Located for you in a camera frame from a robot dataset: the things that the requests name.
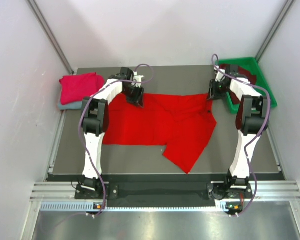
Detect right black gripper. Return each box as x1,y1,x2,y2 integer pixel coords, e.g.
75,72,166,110
206,79,230,101

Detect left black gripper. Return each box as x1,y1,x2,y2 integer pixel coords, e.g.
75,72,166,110
121,84,144,108

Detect bright red t-shirt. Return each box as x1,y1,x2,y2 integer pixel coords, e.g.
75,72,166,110
103,93,217,174

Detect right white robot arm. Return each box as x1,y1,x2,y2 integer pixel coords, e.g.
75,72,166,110
207,64,271,201

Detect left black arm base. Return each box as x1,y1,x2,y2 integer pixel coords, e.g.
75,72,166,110
74,183,119,200

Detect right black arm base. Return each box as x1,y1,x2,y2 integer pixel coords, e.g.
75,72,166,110
206,182,253,201

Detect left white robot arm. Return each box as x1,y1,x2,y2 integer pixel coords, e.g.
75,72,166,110
77,67,144,199

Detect dark red t-shirt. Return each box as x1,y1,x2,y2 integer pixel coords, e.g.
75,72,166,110
219,63,257,105

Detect green plastic bin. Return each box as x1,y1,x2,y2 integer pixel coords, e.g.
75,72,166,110
218,57,278,114

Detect folded grey-blue t-shirt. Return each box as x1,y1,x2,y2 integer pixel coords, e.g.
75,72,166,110
57,101,82,111

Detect folded pink t-shirt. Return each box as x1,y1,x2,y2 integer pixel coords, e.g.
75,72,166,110
59,72,105,105

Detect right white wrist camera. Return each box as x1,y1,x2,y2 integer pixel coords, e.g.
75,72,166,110
214,68,226,82

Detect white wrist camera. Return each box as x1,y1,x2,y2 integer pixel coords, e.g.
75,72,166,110
133,75,145,85
214,68,226,82

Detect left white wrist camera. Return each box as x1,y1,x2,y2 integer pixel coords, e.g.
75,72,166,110
133,75,145,85

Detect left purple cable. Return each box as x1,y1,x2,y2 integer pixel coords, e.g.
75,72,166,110
78,64,155,218

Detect purple cable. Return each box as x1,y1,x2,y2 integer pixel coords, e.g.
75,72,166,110
211,53,272,218
78,64,155,218

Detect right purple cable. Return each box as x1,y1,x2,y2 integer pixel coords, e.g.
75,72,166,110
211,53,272,218

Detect right corner aluminium post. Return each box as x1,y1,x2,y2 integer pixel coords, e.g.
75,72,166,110
255,0,296,63

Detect corner aluminium post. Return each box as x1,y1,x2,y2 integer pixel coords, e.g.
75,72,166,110
255,0,296,63
26,0,75,75

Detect aluminium frame rail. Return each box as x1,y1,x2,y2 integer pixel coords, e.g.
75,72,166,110
30,180,300,202

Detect slotted cable duct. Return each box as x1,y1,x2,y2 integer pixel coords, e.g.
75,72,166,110
40,201,229,213

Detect left corner aluminium post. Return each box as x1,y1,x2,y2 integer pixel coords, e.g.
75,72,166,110
26,0,75,75

